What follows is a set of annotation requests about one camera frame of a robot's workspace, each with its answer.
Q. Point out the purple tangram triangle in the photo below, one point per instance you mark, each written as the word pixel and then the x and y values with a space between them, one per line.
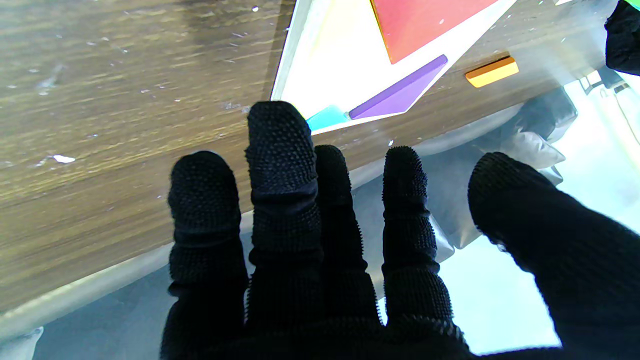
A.
pixel 400 92

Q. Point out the orange tangram parallelogram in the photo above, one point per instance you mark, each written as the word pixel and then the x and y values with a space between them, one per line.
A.
pixel 492 72

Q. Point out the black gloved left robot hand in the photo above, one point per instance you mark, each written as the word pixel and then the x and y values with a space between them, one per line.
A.
pixel 625 40

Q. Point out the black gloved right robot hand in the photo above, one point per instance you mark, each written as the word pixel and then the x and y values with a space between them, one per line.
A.
pixel 300 300

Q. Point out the square wooden tangram tray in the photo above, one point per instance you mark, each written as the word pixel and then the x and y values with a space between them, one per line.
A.
pixel 350 80

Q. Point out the brown leather sofa pillow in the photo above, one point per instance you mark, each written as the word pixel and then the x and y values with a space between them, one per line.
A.
pixel 532 150

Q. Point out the blue tangram triangle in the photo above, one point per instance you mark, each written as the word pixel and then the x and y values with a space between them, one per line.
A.
pixel 327 119

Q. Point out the large red tangram triangle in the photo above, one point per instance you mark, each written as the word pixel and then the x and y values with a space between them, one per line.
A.
pixel 420 25

